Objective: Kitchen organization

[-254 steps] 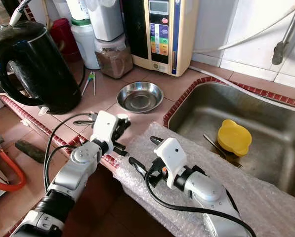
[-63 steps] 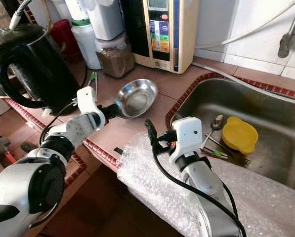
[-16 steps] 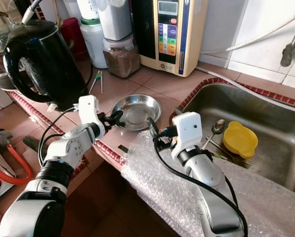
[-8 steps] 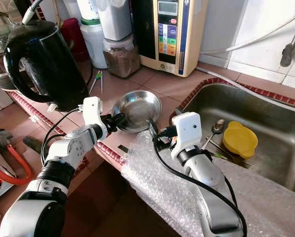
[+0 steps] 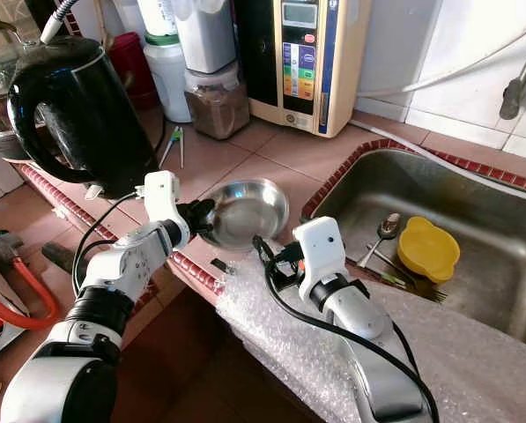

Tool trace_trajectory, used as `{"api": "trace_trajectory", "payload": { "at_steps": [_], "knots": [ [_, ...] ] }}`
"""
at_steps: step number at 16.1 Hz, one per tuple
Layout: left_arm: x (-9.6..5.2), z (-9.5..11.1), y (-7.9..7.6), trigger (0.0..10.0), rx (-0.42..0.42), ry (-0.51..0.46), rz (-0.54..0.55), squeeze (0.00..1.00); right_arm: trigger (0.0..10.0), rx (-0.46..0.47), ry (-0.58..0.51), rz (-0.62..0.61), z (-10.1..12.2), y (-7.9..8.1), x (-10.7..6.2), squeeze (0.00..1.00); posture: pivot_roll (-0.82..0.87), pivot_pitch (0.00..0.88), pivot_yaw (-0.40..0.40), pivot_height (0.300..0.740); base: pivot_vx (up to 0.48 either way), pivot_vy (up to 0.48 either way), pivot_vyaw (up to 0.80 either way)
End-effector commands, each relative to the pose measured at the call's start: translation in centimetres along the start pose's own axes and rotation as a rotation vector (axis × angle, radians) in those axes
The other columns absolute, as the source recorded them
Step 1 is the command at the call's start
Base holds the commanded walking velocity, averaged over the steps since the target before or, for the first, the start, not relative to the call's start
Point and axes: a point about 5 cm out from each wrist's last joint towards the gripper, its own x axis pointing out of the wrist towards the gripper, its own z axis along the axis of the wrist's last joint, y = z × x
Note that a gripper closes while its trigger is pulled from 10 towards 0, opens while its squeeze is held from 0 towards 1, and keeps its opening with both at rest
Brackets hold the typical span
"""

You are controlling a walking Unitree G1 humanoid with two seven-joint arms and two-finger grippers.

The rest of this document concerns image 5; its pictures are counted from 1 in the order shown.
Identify thin white tube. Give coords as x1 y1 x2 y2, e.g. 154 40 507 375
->
351 119 526 197

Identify stainless steel bowl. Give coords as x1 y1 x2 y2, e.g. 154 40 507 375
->
196 178 290 250

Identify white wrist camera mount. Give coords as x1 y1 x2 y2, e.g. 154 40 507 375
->
293 216 347 292
144 171 193 226

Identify yellow plastic bowl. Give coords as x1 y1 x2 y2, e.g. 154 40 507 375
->
397 216 462 285

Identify grey plastic canister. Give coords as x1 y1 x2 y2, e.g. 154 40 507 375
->
173 0 239 74

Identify dark oblong stone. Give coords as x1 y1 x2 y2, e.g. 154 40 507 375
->
41 242 87 274

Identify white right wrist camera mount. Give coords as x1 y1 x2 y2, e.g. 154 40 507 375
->
293 216 347 292

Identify black electric kettle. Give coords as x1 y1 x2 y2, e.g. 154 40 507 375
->
7 35 158 199

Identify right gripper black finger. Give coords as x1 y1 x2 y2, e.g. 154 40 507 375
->
252 234 279 274

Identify grey flexible shower hose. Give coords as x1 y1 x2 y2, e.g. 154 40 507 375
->
41 0 83 43

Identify black tape piece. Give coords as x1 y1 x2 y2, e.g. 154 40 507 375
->
208 257 237 274

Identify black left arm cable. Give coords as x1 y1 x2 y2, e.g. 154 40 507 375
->
70 192 149 296

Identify small green metal tongs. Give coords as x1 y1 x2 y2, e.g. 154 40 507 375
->
159 126 184 168

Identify cream water ionizer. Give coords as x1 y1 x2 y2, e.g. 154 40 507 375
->
236 0 374 137

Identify stainless steel sink basin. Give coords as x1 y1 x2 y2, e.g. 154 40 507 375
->
307 150 526 353

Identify white bottle green cap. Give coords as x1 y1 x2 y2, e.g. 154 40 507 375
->
142 33 193 124

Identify red plastic container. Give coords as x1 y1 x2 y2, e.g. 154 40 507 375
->
108 33 156 111

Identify clear jar brown powder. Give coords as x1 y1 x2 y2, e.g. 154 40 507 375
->
185 63 251 140

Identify white labelled bottle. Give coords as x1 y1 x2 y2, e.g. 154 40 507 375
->
135 0 182 38

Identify metal wall faucet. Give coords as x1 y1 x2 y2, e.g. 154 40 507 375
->
500 22 526 120

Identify grey gas valve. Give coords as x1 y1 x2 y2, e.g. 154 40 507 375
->
0 231 26 268

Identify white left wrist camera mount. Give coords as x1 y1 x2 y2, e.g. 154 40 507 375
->
144 171 193 226

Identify clear bubble wrap sheet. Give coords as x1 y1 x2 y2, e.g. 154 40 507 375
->
214 256 526 423

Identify orange gas hose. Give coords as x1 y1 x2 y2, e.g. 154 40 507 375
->
0 280 52 331

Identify white water hose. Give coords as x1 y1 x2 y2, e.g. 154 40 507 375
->
355 18 526 98

